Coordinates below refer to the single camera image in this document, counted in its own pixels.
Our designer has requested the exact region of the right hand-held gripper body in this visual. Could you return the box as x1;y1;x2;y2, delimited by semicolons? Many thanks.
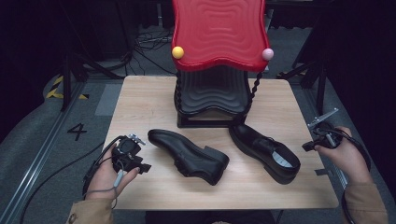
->
306;107;344;150

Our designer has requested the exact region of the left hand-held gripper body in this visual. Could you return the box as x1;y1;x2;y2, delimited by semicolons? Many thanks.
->
111;133;148;175

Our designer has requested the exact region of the black leather shoe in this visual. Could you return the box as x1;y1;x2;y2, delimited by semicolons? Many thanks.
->
228;123;302;186
147;128;231;187

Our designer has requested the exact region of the red and black shoe rack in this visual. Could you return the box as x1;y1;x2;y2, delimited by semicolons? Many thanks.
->
170;0;275;129

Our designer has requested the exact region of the person's right hand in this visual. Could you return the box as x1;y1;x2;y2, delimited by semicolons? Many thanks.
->
313;125;374;186

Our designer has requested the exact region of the person's left hand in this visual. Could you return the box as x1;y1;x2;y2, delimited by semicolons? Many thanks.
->
84;143;141;201

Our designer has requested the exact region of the grey tape strip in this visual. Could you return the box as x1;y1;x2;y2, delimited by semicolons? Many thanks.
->
314;167;332;177

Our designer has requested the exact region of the black metal stand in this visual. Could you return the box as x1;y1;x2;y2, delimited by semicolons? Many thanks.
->
60;50;126;113
276;18;329;117

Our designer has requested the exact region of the yellow and black floor tape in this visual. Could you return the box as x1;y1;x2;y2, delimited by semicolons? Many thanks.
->
45;75;91;101

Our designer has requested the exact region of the grey cable with plug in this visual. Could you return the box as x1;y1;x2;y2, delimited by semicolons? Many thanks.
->
83;169;126;210

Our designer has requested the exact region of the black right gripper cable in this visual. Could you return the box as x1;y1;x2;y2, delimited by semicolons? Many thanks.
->
330;127;374;224

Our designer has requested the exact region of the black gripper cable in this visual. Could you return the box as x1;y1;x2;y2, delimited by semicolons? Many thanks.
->
18;134;126;224
330;127;374;224

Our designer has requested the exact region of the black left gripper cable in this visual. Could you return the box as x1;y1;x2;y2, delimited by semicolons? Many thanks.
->
18;134;126;224

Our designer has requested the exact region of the bundle of black floor cables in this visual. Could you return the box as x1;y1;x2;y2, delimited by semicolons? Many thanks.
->
124;26;177;77

